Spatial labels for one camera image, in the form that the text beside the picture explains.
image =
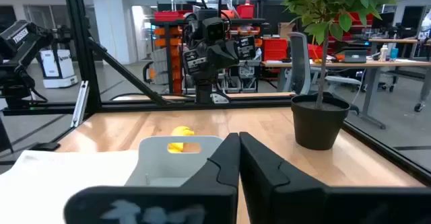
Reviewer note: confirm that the wooden office desk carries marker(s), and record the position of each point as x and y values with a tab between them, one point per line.
370	64

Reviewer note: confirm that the blue cup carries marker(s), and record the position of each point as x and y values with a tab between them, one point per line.
394	53

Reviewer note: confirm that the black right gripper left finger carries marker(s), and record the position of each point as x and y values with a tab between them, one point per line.
208	197

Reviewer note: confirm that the red plastic storage box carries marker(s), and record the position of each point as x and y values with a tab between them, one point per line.
246	11

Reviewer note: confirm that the white waffle cloth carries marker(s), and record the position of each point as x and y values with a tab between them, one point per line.
50	183

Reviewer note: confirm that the grey office chair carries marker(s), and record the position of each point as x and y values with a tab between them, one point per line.
299	62

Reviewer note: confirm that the green potted plant black pot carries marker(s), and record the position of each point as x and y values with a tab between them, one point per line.
318	126

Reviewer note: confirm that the white mobile cart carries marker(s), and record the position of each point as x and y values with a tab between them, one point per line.
57	69

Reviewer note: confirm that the black neighbouring station robot arm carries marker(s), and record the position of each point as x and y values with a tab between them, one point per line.
20	49

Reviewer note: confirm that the yellow toy banana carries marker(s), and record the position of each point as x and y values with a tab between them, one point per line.
183	131

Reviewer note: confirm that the red plastic crate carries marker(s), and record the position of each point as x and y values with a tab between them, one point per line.
275	49

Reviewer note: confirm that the silver aluminium extrusion bar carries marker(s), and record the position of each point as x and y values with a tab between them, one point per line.
81	103

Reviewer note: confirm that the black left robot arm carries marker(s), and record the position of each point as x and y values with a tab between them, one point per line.
204	91

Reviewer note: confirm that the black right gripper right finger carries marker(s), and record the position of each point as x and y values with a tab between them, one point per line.
286	200

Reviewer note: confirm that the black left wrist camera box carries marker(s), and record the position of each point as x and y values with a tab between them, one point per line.
213	29

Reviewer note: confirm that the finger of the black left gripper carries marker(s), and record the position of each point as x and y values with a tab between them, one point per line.
202	61
242	49

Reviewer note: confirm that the black aluminium table frame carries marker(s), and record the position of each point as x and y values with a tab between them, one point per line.
188	105

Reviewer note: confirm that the white bottle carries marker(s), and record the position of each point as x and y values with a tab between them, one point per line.
384	53

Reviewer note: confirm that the grey laptop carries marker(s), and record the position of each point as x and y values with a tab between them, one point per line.
355	56

